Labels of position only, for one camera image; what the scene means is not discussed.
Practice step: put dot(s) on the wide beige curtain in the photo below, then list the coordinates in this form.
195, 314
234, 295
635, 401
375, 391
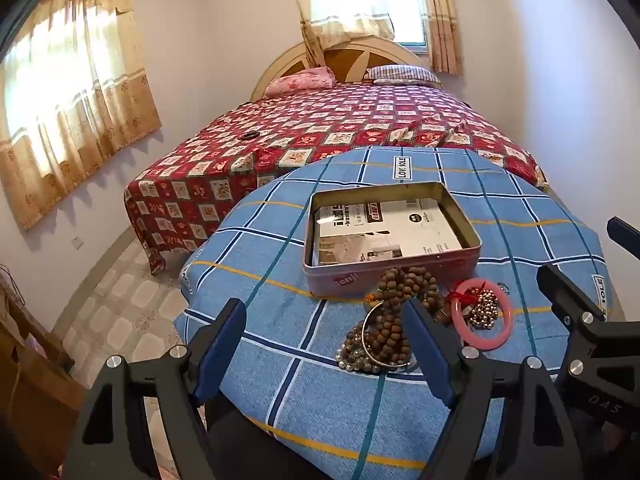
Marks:
75, 95

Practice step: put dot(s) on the small black object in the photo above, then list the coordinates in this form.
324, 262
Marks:
249, 135

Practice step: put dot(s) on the striped pillow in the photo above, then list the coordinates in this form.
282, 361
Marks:
405, 74

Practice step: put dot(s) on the blue checked cloth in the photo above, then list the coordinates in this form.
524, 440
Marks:
300, 240

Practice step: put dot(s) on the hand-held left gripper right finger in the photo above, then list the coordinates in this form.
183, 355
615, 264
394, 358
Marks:
430, 355

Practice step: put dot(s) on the bed with red patchwork cover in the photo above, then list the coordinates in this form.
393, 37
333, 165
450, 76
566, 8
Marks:
310, 115

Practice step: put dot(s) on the narrow beige curtain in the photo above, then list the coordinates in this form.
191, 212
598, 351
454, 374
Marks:
442, 20

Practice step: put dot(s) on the pink tin box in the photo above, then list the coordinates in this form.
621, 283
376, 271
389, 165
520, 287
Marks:
390, 272

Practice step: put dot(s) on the cream wooden headboard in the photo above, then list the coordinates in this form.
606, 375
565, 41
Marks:
295, 60

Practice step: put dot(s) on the red knot charm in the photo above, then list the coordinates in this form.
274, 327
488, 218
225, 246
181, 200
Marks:
467, 297

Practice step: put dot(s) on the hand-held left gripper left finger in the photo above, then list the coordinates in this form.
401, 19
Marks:
220, 352

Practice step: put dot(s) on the window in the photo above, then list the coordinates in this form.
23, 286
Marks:
402, 5

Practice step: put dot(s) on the silver bangle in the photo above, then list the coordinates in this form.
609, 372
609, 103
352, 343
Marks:
369, 330

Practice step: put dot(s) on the wooden cabinet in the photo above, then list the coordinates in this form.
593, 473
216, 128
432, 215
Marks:
30, 390

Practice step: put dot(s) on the printed paper sheet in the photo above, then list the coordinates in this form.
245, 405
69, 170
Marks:
390, 230

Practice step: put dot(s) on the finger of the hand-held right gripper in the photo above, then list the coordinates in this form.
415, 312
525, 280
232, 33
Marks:
625, 232
567, 292

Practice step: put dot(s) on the wall socket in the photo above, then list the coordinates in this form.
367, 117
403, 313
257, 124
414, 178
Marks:
77, 242

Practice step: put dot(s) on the pink bangle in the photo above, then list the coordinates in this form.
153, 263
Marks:
462, 332

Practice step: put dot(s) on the tied beige curtain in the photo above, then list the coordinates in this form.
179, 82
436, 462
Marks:
335, 5

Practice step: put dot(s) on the pink floral pillow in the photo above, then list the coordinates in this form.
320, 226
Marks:
300, 81

